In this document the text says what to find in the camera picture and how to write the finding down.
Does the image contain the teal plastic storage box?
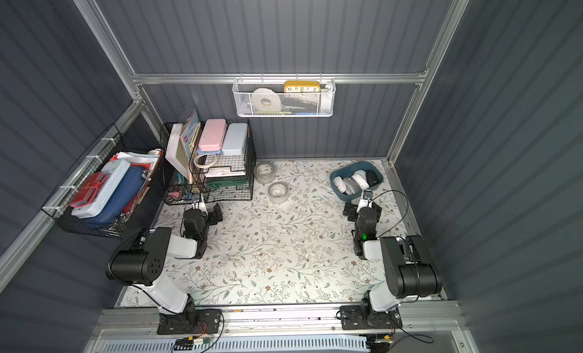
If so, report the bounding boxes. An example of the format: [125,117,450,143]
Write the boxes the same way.
[329,161,384,202]

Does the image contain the white round computer mouse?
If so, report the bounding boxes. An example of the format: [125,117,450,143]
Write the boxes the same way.
[352,172,370,190]

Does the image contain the silver grey computer mouse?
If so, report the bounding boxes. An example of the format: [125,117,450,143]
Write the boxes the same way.
[343,177,362,195]

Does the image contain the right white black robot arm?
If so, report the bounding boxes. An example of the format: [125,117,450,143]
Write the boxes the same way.
[337,202,442,330]

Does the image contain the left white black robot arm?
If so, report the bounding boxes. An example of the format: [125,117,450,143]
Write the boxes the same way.
[106,204,223,336]

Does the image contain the clear tape roll rear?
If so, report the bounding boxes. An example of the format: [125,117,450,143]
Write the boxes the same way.
[254,163,276,184]

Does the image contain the clear tape roll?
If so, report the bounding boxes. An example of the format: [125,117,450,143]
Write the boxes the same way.
[254,163,276,184]
[268,182,289,205]

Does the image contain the clear tape roll front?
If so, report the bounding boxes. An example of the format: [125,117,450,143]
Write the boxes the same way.
[268,182,289,205]

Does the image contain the upright books and folders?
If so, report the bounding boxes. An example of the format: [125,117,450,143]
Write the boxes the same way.
[165,107,203,184]

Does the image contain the pink pencil case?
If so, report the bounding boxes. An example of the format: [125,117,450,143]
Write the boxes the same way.
[198,118,227,153]

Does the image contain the light blue pencil case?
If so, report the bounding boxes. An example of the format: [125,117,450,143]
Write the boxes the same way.
[221,123,248,156]

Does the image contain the dark blue pouch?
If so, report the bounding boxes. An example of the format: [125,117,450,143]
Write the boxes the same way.
[84,166,146,225]

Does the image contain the white flat case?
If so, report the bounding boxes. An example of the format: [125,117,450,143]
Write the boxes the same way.
[71,159,131,219]

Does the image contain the red wallet pouch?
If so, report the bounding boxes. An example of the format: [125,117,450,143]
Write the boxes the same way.
[69,172,109,208]

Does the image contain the white tape roll in basket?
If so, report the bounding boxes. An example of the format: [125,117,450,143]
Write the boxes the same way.
[251,88,282,112]

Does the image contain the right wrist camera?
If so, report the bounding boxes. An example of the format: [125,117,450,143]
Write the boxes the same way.
[357,190,373,211]

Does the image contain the black wire desk organizer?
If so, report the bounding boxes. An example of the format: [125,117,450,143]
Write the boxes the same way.
[162,120,257,206]

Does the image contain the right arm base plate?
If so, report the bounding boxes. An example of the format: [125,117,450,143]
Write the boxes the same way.
[336,305,402,330]

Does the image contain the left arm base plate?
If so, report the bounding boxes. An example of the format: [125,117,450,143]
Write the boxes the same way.
[156,309,222,336]

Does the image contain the black wire side basket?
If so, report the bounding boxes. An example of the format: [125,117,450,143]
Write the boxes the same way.
[42,125,165,238]

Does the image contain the white wire wall basket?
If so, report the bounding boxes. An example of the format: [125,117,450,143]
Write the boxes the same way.
[232,77,336,118]

